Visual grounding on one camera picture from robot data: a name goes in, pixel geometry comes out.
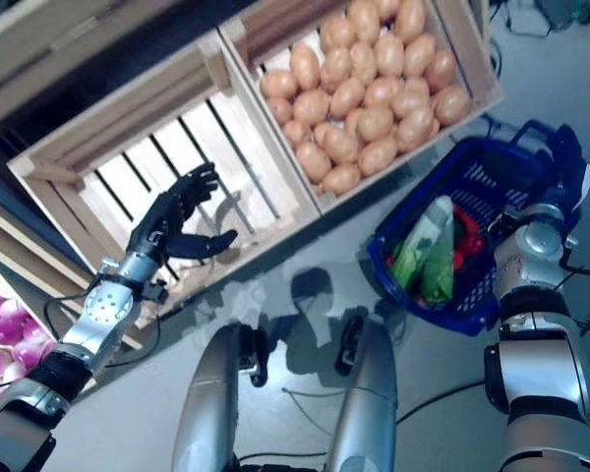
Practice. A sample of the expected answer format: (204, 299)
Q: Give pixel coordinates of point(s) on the wooden display stand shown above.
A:
(54, 44)

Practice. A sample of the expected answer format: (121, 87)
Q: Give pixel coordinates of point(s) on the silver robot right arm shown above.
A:
(536, 246)

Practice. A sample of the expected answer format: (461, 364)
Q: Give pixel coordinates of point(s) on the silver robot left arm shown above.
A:
(103, 314)

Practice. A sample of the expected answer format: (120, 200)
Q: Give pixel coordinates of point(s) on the black robot left foot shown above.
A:
(258, 354)

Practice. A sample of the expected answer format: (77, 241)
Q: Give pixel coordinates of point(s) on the purple onions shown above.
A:
(15, 290)

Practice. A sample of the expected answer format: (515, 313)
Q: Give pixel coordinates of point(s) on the wooden potato crate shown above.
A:
(472, 69)

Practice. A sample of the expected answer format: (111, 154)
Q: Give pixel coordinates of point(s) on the wooden slatted crate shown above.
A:
(258, 147)

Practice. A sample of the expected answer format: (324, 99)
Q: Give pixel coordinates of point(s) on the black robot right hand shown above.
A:
(568, 167)

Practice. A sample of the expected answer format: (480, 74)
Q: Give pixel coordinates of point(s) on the black robot foot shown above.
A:
(258, 354)
(349, 344)

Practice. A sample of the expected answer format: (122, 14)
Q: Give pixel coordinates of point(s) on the black robot right foot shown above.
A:
(349, 344)

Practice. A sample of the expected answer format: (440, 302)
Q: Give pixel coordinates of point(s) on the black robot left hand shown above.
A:
(157, 226)

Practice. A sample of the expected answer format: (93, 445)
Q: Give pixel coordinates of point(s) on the blue plastic shopping basket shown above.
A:
(477, 295)

